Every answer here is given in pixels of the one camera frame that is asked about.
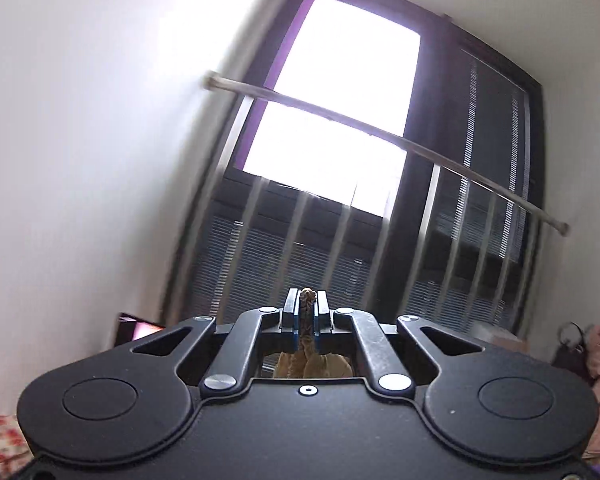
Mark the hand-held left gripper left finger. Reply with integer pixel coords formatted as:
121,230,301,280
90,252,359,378
130,288,301,403

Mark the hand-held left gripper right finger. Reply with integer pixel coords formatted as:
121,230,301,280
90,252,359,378
316,290,483,397

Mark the tan patterned garment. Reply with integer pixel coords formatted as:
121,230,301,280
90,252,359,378
272,287,356,379

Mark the tablet in black case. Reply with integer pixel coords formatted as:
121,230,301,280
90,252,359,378
116,312,163,348

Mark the pale cardboard box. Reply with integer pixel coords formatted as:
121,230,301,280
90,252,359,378
472,322,526,356

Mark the metal window railing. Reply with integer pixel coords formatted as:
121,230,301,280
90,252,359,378
195,71,572,341

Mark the dark handbag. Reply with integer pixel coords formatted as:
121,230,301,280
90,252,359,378
550,322,593,385

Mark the dark framed window with blinds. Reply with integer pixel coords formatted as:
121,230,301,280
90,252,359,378
162,0,546,341

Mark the red floral white cloth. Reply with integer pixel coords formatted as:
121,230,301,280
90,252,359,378
0,412,33,478

